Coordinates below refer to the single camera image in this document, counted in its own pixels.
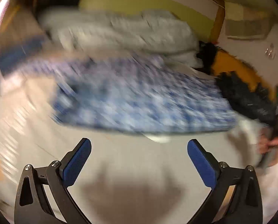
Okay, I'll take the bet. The orange yellow cushion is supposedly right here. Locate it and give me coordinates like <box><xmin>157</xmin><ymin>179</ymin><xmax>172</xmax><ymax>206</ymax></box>
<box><xmin>211</xmin><ymin>50</ymin><xmax>275</xmax><ymax>101</ymax></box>

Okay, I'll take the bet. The hanging patchwork curtain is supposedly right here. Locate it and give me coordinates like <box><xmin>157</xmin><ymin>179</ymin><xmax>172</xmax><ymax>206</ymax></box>
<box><xmin>225</xmin><ymin>2</ymin><xmax>278</xmax><ymax>41</ymax></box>

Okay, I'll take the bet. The blue white plaid shirt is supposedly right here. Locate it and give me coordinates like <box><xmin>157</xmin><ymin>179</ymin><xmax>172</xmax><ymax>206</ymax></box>
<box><xmin>20</xmin><ymin>55</ymin><xmax>237</xmax><ymax>133</ymax></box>

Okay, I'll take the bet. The white lamp base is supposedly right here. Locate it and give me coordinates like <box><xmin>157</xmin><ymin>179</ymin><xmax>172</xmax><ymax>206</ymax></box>
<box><xmin>0</xmin><ymin>72</ymin><xmax>26</xmax><ymax>95</ymax></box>

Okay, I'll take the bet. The grey printed bed sheet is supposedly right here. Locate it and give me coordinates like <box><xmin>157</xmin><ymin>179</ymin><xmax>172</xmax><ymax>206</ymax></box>
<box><xmin>0</xmin><ymin>49</ymin><xmax>278</xmax><ymax>224</ymax></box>

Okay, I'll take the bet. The black jacket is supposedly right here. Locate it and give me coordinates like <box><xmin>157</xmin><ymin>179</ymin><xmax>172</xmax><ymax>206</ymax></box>
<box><xmin>215</xmin><ymin>71</ymin><xmax>277</xmax><ymax>127</ymax></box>

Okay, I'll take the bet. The dark clothing by duvet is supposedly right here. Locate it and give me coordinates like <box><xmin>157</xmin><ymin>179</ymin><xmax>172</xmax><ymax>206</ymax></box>
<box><xmin>196</xmin><ymin>41</ymin><xmax>218</xmax><ymax>75</ymax></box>

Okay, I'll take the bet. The blue pillow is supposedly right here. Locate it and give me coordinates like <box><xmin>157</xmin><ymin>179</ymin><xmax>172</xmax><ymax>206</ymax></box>
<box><xmin>0</xmin><ymin>36</ymin><xmax>48</xmax><ymax>76</ymax></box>

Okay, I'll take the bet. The white wall socket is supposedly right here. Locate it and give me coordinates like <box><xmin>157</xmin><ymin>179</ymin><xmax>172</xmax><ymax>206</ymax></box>
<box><xmin>265</xmin><ymin>43</ymin><xmax>275</xmax><ymax>60</ymax></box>

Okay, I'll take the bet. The grey rumpled duvet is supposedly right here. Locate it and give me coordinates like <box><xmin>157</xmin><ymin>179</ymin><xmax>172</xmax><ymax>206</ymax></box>
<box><xmin>38</xmin><ymin>8</ymin><xmax>203</xmax><ymax>68</ymax></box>

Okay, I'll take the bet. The wooden bed frame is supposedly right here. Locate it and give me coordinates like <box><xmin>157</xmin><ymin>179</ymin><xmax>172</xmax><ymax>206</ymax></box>
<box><xmin>210</xmin><ymin>0</ymin><xmax>225</xmax><ymax>44</ymax></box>

